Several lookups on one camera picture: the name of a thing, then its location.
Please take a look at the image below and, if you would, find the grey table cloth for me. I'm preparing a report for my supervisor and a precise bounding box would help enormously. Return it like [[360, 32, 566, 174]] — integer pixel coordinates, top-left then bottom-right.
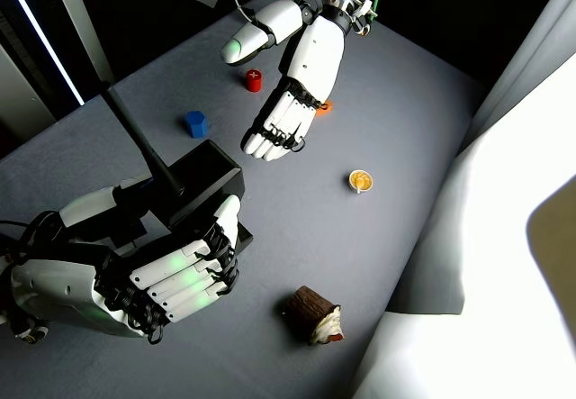
[[0, 0, 487, 399]]

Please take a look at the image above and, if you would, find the brown toy cupcake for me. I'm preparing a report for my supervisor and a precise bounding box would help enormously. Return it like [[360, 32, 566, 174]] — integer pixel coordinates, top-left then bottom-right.
[[282, 285, 347, 345]]

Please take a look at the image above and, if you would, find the small white cup with spoon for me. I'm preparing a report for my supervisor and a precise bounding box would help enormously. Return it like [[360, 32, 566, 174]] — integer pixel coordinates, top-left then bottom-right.
[[348, 168, 374, 195]]

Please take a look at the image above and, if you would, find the white LED light strip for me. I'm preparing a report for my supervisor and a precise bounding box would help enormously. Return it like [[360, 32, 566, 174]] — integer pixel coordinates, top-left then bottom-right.
[[0, 0, 86, 106]]

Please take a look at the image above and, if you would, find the white backdrop curtain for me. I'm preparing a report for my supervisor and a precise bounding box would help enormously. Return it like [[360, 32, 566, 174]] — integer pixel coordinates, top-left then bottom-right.
[[350, 0, 576, 399]]

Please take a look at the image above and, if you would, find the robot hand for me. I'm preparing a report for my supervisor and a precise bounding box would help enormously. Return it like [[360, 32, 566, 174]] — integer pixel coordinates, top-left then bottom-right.
[[220, 0, 347, 163], [6, 185, 244, 346]]

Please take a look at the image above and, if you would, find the red cylinder block white cross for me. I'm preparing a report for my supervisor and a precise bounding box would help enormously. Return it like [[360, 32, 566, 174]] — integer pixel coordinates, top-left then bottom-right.
[[245, 68, 264, 93]]

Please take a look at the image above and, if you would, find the black toy brick phone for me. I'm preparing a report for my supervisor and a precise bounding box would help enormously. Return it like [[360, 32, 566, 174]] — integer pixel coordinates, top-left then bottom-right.
[[102, 81, 254, 260]]

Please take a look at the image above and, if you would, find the blue hexagonal block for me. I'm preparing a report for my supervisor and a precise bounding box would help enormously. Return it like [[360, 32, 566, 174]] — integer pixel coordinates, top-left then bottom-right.
[[184, 110, 211, 140]]

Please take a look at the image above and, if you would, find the white frame post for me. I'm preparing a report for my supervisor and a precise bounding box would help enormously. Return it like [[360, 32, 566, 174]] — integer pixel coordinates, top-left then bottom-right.
[[47, 0, 116, 86]]

